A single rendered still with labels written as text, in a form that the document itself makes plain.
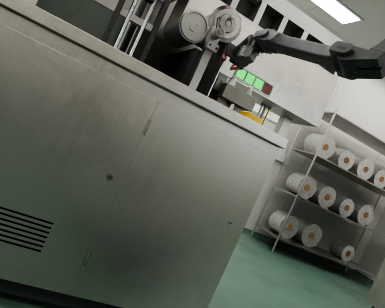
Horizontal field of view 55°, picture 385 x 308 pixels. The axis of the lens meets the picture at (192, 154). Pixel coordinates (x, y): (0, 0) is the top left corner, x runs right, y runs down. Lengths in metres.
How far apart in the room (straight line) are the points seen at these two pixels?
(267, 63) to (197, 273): 1.19
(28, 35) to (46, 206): 0.52
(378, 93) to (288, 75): 3.90
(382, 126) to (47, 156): 5.40
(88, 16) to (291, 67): 1.10
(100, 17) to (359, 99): 4.49
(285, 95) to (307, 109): 0.17
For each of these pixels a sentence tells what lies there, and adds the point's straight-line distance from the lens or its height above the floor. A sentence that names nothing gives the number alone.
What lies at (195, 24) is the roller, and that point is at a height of 1.18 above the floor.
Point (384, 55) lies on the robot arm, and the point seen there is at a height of 1.16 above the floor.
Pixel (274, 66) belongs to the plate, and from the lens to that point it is 2.13.
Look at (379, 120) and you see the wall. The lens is 6.06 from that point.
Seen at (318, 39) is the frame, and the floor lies 1.58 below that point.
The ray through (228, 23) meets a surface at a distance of 1.63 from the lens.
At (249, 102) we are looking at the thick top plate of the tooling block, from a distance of 1.64.
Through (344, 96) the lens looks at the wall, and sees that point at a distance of 5.58.
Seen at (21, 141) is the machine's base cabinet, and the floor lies 0.53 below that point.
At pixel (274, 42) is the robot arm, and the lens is 1.40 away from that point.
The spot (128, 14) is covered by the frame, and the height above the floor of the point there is 1.05.
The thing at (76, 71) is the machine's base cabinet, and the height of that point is 0.78.
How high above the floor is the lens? 0.71
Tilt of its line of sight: 1 degrees down
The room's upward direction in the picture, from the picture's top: 24 degrees clockwise
